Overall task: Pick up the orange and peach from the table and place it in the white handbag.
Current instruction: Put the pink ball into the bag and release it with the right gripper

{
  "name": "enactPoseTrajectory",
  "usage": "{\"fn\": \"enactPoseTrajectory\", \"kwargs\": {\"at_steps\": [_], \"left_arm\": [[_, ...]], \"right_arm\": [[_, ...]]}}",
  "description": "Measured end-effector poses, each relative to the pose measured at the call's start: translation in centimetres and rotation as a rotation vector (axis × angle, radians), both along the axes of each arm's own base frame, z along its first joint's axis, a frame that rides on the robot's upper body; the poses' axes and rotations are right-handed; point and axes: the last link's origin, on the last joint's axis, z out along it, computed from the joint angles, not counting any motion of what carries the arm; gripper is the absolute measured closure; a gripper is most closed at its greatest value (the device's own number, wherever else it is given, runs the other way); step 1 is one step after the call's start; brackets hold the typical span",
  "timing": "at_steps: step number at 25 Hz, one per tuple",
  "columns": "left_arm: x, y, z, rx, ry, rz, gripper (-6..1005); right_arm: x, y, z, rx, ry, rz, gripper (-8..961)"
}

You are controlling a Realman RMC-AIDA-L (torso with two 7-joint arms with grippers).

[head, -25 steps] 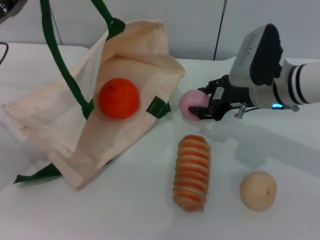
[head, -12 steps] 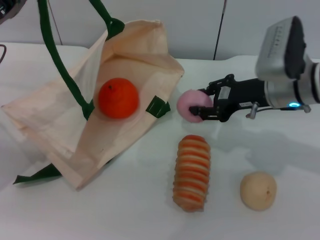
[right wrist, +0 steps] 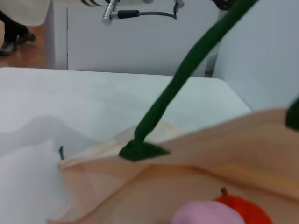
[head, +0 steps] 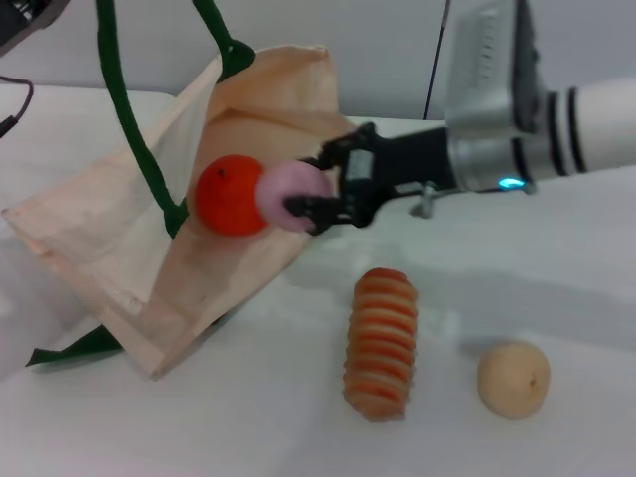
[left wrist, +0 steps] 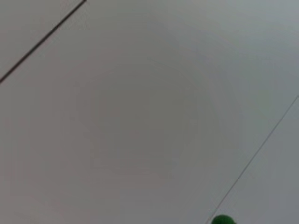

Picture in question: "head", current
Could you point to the dark thin background pole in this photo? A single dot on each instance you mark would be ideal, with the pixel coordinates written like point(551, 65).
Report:
point(434, 64)

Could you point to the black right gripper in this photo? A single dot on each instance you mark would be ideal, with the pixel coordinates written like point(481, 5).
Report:
point(397, 159)

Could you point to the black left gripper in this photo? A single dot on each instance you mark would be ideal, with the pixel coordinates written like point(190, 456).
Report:
point(20, 17)

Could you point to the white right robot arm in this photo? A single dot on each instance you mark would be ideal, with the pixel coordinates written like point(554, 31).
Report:
point(596, 129)

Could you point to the orange fruit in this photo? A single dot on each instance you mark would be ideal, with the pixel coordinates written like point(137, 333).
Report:
point(226, 199)

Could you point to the beige round fruit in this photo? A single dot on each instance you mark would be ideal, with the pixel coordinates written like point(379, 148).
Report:
point(512, 380)

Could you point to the orange striped bread roll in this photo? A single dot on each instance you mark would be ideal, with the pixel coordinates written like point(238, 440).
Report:
point(382, 348)

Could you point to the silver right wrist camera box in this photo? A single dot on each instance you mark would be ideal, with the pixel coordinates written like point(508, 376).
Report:
point(487, 74)

